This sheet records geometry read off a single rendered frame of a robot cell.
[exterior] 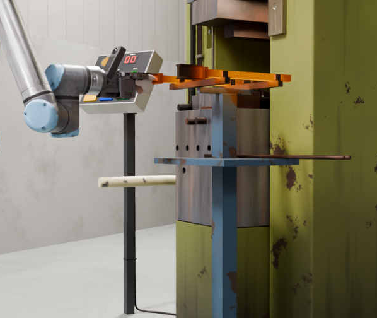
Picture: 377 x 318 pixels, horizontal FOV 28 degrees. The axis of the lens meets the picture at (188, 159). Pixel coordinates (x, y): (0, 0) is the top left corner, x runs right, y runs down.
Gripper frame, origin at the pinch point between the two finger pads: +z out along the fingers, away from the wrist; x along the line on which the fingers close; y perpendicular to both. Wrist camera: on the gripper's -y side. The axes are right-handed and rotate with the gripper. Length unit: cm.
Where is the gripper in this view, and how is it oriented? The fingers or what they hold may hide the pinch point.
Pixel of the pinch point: (152, 77)
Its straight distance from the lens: 244.8
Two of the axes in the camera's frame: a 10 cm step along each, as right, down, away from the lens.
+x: 5.7, 0.1, -8.2
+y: 0.0, 10.0, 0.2
